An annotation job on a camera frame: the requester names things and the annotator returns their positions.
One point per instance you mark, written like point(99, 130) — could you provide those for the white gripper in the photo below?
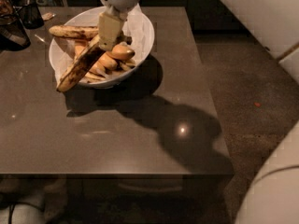
point(111, 22)

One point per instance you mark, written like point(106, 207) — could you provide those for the long spotted banana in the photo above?
point(76, 71)

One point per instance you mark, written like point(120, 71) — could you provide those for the small orange banana right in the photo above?
point(121, 52)

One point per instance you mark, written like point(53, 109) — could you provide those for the white bowl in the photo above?
point(62, 51)

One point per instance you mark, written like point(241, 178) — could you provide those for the small orange banana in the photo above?
point(121, 52)
point(98, 69)
point(108, 62)

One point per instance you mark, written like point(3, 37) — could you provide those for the white paper liner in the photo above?
point(136, 29)

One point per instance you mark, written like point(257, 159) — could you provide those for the small banana far right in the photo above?
point(127, 65)

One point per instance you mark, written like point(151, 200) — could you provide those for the small orange banana middle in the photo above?
point(108, 62)

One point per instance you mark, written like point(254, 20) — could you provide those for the dark mesh cup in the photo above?
point(30, 15)

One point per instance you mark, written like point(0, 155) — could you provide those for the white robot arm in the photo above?
point(222, 153)

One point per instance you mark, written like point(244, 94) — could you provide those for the black appliance on left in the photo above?
point(12, 34)

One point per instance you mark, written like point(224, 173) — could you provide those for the upper spotted banana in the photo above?
point(74, 32)

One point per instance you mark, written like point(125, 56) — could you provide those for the small wrapper on table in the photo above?
point(48, 16)

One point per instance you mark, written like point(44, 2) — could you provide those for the small orange banana left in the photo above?
point(98, 69)

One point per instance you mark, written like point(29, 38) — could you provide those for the bottom small banana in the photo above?
point(92, 78)

